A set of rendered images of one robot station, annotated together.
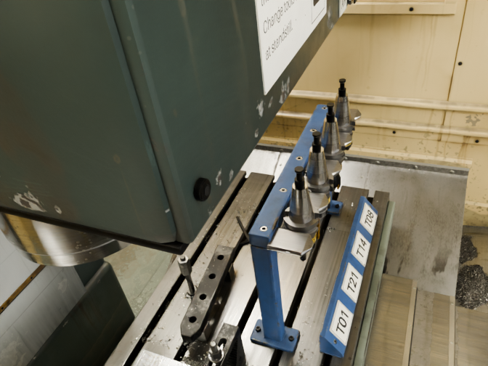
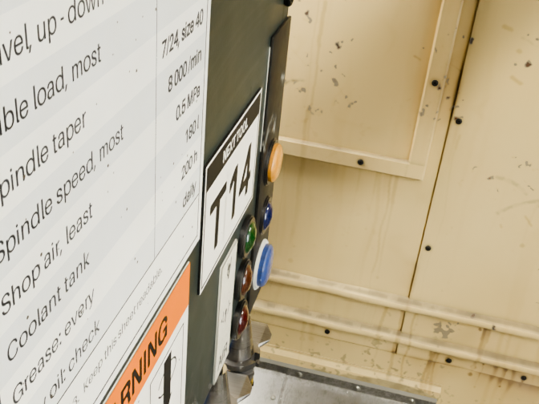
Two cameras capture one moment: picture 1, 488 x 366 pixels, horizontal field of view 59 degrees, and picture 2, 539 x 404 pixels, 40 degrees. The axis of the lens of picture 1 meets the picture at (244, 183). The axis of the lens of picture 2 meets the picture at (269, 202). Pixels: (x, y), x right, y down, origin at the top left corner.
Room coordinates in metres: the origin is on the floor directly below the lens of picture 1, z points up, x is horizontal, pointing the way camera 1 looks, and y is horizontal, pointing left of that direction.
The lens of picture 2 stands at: (0.12, -0.05, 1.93)
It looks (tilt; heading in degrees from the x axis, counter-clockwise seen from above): 31 degrees down; 343
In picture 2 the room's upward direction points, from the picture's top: 6 degrees clockwise
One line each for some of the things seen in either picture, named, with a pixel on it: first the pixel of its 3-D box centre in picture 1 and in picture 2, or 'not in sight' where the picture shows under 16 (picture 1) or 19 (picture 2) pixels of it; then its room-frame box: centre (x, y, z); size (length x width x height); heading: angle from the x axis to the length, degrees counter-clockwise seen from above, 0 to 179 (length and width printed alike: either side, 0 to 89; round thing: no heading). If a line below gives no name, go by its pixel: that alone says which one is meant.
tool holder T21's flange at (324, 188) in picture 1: (316, 183); not in sight; (0.66, -0.14, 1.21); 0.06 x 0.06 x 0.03
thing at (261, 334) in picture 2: (346, 114); (247, 332); (0.90, -0.27, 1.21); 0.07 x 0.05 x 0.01; 63
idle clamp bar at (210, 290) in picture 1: (210, 295); not in sight; (0.65, 0.12, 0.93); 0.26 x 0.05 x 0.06; 158
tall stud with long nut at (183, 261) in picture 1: (187, 275); not in sight; (0.69, 0.16, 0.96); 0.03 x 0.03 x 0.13
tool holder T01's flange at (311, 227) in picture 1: (301, 220); not in sight; (0.56, -0.09, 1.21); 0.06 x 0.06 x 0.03
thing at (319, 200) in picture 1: (309, 200); not in sight; (0.61, -0.12, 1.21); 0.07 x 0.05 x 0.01; 63
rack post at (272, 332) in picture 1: (269, 294); not in sight; (0.54, -0.02, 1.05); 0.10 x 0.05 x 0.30; 63
